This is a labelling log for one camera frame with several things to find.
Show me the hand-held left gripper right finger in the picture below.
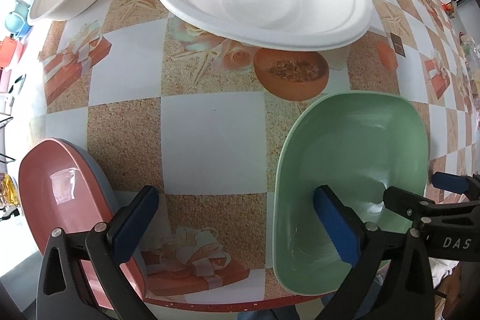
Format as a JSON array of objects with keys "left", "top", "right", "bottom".
[{"left": 313, "top": 184, "right": 436, "bottom": 320}]

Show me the pile of wrapped snacks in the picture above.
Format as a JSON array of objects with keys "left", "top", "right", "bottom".
[{"left": 459, "top": 31, "right": 480, "bottom": 81}]

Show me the checkered printed tablecloth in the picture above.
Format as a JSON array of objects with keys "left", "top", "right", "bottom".
[{"left": 28, "top": 0, "right": 480, "bottom": 313}]

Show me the teal bucket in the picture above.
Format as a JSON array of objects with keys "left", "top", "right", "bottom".
[{"left": 4, "top": 1, "right": 31, "bottom": 37}]

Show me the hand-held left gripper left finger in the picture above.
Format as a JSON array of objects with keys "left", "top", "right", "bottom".
[{"left": 35, "top": 185, "right": 160, "bottom": 320}]

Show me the pale green bowl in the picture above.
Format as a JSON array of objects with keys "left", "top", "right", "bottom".
[{"left": 273, "top": 91, "right": 429, "bottom": 296}]

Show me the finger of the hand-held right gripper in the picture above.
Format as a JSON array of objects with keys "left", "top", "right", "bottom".
[
  {"left": 382, "top": 186, "right": 480, "bottom": 231},
  {"left": 432, "top": 171, "right": 480, "bottom": 200}
]

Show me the red box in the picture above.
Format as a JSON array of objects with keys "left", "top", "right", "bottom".
[{"left": 0, "top": 37, "right": 27, "bottom": 70}]

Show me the yellow shiny packet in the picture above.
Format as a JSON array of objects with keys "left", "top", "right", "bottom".
[{"left": 0, "top": 172, "right": 20, "bottom": 220}]

